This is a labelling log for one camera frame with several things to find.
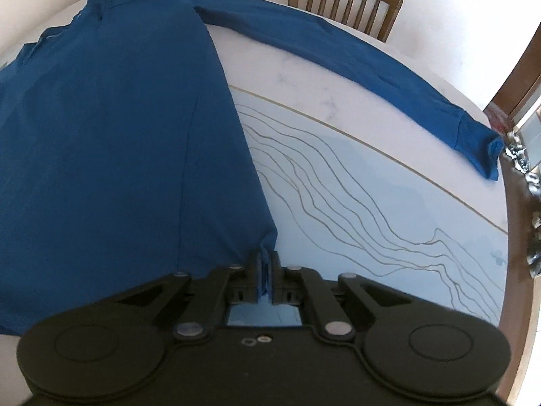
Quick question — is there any red doormat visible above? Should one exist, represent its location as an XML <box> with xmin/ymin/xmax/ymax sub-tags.
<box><xmin>485</xmin><ymin>107</ymin><xmax>509</xmax><ymax>135</ymax></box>

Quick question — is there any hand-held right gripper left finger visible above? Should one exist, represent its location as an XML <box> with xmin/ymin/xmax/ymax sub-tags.
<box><xmin>113</xmin><ymin>251</ymin><xmax>264</xmax><ymax>342</ymax></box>

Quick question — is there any row of shoes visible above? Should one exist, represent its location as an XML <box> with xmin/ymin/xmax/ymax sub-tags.
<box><xmin>505</xmin><ymin>135</ymin><xmax>541</xmax><ymax>277</ymax></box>

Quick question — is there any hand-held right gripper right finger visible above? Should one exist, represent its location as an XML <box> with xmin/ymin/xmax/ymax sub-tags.
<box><xmin>269</xmin><ymin>251</ymin><xmax>414</xmax><ymax>343</ymax></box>

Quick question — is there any brown door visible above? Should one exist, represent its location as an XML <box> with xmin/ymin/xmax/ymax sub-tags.
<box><xmin>490</xmin><ymin>38</ymin><xmax>541</xmax><ymax>123</ymax></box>

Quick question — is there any blue long-sleeved shirt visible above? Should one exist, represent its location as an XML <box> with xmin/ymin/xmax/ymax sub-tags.
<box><xmin>0</xmin><ymin>0</ymin><xmax>505</xmax><ymax>335</ymax></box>

